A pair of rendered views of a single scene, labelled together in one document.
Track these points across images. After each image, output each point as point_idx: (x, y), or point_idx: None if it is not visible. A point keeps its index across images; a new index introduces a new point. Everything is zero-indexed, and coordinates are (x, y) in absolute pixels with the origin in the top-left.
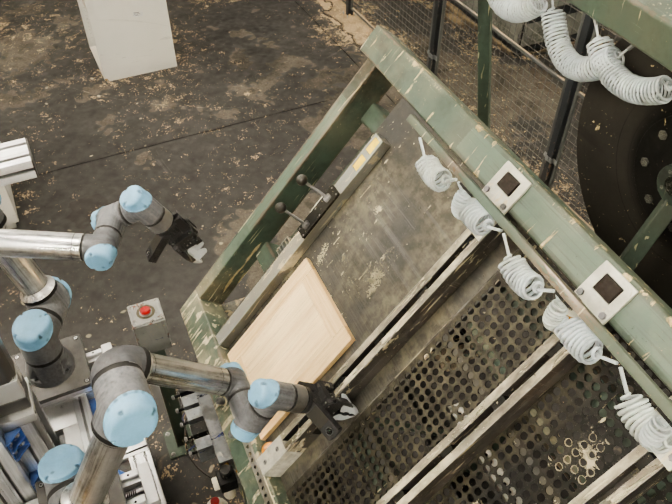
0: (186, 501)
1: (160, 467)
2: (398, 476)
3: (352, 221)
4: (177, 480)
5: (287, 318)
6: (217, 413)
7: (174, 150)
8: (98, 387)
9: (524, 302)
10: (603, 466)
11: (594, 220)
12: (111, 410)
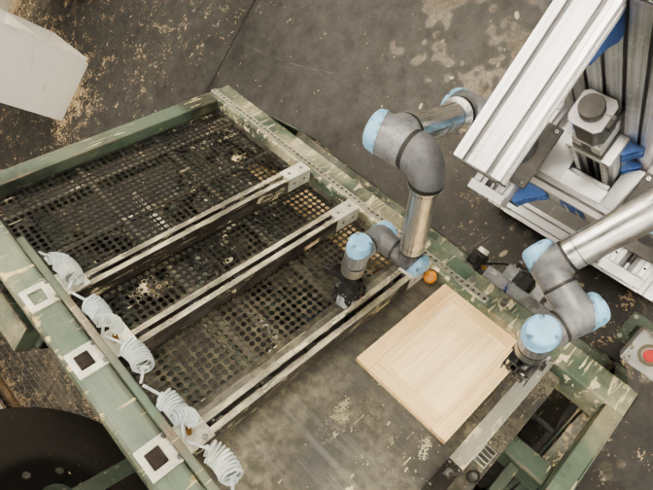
0: (590, 284)
1: (638, 299)
2: (293, 271)
3: (388, 480)
4: (612, 297)
5: (451, 380)
6: (506, 296)
7: None
8: (406, 127)
9: (178, 381)
10: None
11: None
12: (379, 117)
